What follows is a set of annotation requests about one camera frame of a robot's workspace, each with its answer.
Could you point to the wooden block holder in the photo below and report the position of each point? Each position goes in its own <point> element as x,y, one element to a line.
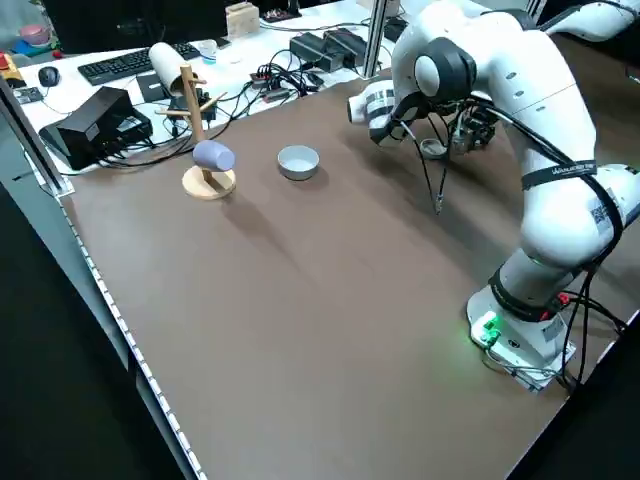
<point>242,21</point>

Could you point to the wooden mug tree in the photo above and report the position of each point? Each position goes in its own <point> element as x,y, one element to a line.
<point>209,186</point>

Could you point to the black computer monitor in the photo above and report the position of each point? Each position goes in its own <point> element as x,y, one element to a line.
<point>135,22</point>

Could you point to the white paper cup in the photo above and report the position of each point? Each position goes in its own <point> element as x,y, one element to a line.
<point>208,52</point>

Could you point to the pink bowl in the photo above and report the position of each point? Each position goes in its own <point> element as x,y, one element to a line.
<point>35,35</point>

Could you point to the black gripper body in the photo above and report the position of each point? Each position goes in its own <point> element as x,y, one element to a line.
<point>477,131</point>

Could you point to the black computer mouse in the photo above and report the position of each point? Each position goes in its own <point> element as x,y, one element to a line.
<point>48,75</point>

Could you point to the round bottle lid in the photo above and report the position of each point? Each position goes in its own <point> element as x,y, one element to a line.
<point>433,149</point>

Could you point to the aluminium frame rail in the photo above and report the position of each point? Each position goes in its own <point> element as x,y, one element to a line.
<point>35,145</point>

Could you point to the black electronics box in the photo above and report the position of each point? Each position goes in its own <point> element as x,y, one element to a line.
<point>95,127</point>

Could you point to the aluminium frame post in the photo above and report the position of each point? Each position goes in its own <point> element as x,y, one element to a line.
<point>376,37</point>

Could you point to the purple cup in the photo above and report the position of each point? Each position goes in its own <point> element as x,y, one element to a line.
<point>214,155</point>

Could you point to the black square pad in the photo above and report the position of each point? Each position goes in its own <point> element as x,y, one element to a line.
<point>152,87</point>

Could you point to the black usb hub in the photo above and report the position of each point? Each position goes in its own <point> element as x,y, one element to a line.
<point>270,82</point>

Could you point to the transparent spice bottle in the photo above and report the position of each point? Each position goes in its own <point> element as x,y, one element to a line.
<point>460,145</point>

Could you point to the red button box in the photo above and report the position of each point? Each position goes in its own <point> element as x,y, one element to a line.
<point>7,61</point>

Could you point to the white bowl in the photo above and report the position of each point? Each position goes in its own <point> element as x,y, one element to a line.
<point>298,162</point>

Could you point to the black keyboard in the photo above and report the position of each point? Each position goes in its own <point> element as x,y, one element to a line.
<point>125,62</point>

